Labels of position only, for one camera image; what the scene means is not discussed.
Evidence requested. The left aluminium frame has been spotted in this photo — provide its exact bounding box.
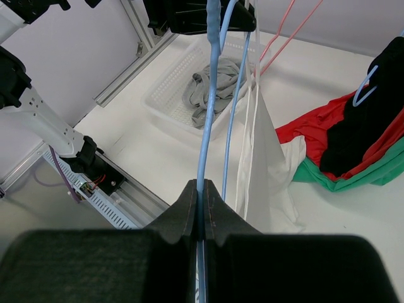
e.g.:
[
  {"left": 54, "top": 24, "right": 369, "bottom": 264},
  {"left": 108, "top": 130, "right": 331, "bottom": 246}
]
[{"left": 1, "top": 1, "right": 166, "bottom": 184}]

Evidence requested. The white tank top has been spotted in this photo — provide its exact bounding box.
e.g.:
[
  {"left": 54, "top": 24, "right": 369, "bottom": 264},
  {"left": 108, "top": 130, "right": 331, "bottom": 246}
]
[{"left": 233, "top": 0, "right": 309, "bottom": 233}]

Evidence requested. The blue hanger with black top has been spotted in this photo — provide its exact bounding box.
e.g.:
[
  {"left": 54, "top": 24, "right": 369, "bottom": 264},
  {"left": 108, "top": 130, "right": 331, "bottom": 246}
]
[{"left": 352, "top": 65, "right": 379, "bottom": 107}]

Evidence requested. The black tank top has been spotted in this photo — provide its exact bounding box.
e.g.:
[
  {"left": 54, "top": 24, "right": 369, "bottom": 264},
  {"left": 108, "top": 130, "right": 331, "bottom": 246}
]
[{"left": 319, "top": 36, "right": 403, "bottom": 177}]

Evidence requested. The white plastic basket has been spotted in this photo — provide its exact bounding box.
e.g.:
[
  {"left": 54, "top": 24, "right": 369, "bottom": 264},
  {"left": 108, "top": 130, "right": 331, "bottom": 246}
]
[{"left": 140, "top": 35, "right": 269, "bottom": 142}]

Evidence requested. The green tank top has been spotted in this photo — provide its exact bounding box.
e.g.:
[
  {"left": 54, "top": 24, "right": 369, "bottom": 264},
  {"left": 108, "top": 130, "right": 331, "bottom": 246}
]
[{"left": 292, "top": 138, "right": 403, "bottom": 193}]

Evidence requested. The light blue hanger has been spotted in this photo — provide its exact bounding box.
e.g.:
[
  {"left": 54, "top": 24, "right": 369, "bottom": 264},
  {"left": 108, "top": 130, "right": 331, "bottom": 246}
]
[{"left": 195, "top": 0, "right": 253, "bottom": 303}]

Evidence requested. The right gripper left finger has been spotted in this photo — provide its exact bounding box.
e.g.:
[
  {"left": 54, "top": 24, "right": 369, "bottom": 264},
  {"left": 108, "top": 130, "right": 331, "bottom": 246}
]
[{"left": 1, "top": 181, "right": 197, "bottom": 302}]

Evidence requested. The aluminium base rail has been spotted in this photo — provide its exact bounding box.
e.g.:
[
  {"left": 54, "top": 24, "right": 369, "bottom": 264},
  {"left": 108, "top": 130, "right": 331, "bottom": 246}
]
[{"left": 97, "top": 151, "right": 170, "bottom": 229}]

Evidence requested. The white slotted cable duct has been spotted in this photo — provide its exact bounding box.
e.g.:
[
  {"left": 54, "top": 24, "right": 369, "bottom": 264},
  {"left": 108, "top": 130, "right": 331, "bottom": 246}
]
[{"left": 56, "top": 156, "right": 141, "bottom": 230}]

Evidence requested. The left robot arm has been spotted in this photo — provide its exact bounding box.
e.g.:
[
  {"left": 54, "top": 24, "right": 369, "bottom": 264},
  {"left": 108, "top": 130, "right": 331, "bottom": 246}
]
[{"left": 1, "top": 1, "right": 258, "bottom": 196}]

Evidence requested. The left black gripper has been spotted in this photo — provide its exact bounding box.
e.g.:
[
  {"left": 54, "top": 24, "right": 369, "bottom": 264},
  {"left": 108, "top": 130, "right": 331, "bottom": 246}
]
[{"left": 146, "top": 0, "right": 256, "bottom": 35}]

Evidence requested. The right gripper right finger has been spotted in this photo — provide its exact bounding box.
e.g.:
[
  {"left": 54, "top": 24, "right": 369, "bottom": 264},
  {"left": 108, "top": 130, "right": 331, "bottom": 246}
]
[{"left": 204, "top": 180, "right": 398, "bottom": 302}]

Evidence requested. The pink hanger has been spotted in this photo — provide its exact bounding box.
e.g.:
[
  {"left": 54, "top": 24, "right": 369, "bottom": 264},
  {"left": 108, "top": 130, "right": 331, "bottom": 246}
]
[{"left": 258, "top": 0, "right": 324, "bottom": 75}]

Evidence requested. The grey tank top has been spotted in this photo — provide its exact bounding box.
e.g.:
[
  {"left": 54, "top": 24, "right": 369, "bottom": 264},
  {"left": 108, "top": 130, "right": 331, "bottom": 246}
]
[{"left": 182, "top": 57, "right": 255, "bottom": 129}]

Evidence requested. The red tank top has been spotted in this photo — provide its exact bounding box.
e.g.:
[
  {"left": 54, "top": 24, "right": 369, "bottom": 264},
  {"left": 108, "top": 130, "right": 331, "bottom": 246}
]
[{"left": 276, "top": 92, "right": 403, "bottom": 181}]

